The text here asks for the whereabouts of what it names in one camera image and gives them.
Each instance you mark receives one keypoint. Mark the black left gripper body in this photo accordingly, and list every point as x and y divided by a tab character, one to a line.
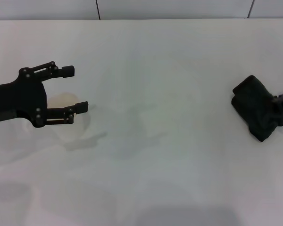
19	101

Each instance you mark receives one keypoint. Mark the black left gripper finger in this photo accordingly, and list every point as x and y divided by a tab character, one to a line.
82	107
68	71

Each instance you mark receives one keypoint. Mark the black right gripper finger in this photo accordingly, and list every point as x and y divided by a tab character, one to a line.
279	99

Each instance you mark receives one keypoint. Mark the white paper cup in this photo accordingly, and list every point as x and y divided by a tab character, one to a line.
61	100

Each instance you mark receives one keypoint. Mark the dark blue rag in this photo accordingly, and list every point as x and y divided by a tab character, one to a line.
252	106

